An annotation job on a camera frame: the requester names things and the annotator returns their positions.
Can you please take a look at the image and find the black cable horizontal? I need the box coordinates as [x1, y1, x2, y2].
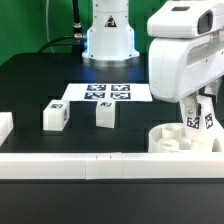
[38, 33, 87, 54]

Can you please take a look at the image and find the thin white cable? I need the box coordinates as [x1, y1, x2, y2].
[45, 0, 56, 54]

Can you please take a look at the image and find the white fence wall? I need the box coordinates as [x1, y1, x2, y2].
[0, 112, 14, 147]
[0, 152, 224, 180]

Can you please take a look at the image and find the white left fence wall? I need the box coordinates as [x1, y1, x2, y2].
[0, 112, 14, 147]

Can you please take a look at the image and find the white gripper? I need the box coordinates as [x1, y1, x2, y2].
[147, 0, 224, 117]

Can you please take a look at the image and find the white front fence wall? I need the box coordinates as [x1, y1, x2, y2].
[0, 152, 224, 180]

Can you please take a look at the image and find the white marker sheet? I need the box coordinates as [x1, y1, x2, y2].
[62, 83, 152, 102]

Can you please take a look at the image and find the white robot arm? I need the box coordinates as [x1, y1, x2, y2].
[82, 0, 224, 117]

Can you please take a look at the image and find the black cable vertical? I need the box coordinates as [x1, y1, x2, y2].
[72, 0, 82, 32]

